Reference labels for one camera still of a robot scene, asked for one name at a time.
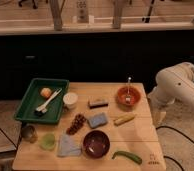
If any metal cup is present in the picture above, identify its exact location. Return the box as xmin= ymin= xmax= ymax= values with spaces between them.
xmin=21 ymin=125 xmax=37 ymax=143

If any metal spoon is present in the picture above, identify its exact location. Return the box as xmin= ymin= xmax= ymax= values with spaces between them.
xmin=125 ymin=77 xmax=131 ymax=103

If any black cable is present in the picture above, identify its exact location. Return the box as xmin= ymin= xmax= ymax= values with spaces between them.
xmin=155 ymin=125 xmax=194 ymax=171

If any orange bowl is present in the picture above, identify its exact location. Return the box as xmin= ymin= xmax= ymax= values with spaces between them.
xmin=116 ymin=86 xmax=141 ymax=107

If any white cup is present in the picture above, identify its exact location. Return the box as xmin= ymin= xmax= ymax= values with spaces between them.
xmin=63 ymin=92 xmax=78 ymax=109

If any green plastic tray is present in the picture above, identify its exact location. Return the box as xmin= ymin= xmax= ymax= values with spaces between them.
xmin=14 ymin=78 xmax=69 ymax=124

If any blue sponge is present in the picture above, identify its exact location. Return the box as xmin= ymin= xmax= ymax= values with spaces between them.
xmin=88 ymin=113 xmax=108 ymax=129

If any green plastic cup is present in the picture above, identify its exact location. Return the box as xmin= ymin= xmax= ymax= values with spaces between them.
xmin=40 ymin=133 xmax=56 ymax=150

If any light blue cloth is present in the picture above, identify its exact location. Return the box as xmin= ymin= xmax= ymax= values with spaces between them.
xmin=57 ymin=134 xmax=81 ymax=157

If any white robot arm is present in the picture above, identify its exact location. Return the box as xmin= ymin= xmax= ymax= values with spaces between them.
xmin=147 ymin=62 xmax=194 ymax=126

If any white dish brush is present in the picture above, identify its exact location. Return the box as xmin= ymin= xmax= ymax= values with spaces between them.
xmin=35 ymin=89 xmax=62 ymax=116

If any bunch of dark grapes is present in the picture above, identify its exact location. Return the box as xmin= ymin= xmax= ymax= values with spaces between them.
xmin=66 ymin=114 xmax=86 ymax=135

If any green pepper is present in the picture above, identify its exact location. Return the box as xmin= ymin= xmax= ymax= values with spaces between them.
xmin=112 ymin=151 xmax=142 ymax=165

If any purple bowl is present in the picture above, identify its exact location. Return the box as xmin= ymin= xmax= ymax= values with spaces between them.
xmin=82 ymin=130 xmax=110 ymax=159

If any orange fruit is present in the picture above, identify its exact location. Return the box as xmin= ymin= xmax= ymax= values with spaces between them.
xmin=40 ymin=87 xmax=52 ymax=98

